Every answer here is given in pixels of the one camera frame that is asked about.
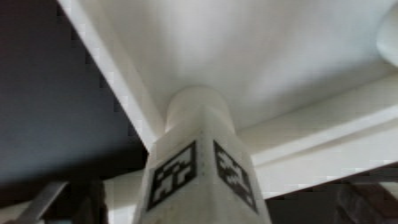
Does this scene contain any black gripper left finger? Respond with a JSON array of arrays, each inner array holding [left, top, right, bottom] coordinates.
[[13, 180, 108, 224]]

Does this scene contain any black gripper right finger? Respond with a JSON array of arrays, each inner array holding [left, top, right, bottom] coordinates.
[[333, 183, 398, 224]]

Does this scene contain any white square tabletop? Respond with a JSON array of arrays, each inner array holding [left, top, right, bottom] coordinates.
[[56, 0, 398, 168]]

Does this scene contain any white L-shaped obstacle wall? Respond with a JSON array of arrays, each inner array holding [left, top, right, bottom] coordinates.
[[102, 116, 398, 224]]

